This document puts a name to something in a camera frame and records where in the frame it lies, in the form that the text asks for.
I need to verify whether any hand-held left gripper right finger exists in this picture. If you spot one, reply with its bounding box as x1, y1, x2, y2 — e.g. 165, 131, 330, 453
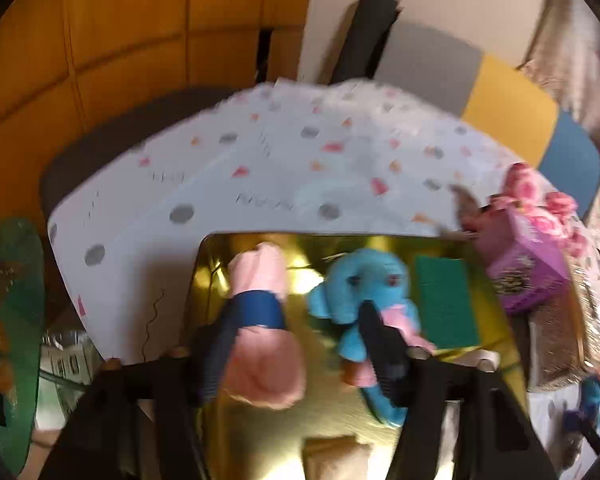
357, 300, 546, 480

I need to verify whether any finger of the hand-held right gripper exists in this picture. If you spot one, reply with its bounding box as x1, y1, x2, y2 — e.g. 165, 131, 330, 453
561, 407, 600, 457

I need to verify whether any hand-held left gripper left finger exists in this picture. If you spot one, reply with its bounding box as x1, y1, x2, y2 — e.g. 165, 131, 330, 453
40, 324, 233, 480

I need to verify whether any pink towel blue band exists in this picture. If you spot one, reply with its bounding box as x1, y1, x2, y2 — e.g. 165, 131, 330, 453
222, 242, 307, 409

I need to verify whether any gold metal tray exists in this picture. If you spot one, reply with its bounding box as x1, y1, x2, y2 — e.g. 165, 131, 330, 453
184, 232, 527, 480

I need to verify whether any blue plush elephant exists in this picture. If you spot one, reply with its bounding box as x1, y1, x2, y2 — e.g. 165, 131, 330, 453
307, 248, 437, 429

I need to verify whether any green yellow scouring sponge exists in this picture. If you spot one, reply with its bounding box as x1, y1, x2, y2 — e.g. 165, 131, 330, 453
413, 255, 482, 350

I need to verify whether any ornate gold tissue box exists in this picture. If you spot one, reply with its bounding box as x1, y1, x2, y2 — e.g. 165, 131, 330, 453
527, 250, 600, 394

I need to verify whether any purple cardboard box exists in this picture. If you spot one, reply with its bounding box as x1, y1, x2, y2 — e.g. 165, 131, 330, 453
477, 207, 572, 317

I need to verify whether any patterned plastic tablecloth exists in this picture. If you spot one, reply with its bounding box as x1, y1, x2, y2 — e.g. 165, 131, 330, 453
47, 79, 600, 466

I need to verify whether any pink spotted plush toy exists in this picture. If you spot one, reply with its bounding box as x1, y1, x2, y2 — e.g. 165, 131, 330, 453
490, 162, 589, 257

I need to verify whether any dark grey chair seat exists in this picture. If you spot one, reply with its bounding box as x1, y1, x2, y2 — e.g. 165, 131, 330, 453
39, 87, 242, 211

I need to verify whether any grey yellow blue chair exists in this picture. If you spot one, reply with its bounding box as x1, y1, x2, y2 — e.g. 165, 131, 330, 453
320, 0, 600, 222

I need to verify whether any wooden wardrobe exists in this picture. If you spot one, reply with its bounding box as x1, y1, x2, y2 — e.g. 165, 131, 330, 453
0, 0, 317, 221

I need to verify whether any pink patterned curtain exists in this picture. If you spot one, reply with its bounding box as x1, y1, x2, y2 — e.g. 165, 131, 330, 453
517, 0, 600, 243

